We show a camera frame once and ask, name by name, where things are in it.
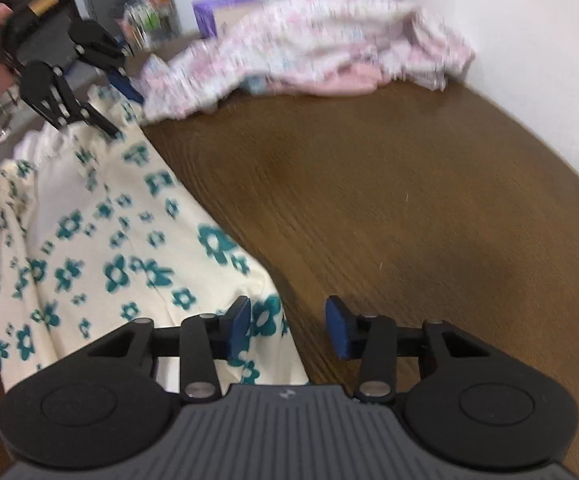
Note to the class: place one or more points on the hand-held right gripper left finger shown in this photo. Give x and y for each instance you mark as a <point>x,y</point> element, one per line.
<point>239,327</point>

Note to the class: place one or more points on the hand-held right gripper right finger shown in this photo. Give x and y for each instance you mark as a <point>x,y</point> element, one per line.
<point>337,327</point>

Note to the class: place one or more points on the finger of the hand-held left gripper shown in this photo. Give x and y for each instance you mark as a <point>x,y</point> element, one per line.
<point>127,87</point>
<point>64,112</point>

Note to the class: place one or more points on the cream garment with teal flowers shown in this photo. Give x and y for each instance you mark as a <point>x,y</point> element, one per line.
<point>99,230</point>

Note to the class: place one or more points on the cluttered storage shelf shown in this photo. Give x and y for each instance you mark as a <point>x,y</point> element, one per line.
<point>144,10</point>

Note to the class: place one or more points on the purple tissue box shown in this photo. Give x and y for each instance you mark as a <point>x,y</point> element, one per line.
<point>209,12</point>

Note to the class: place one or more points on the pink floral garment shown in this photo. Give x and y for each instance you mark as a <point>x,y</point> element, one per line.
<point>319,45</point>

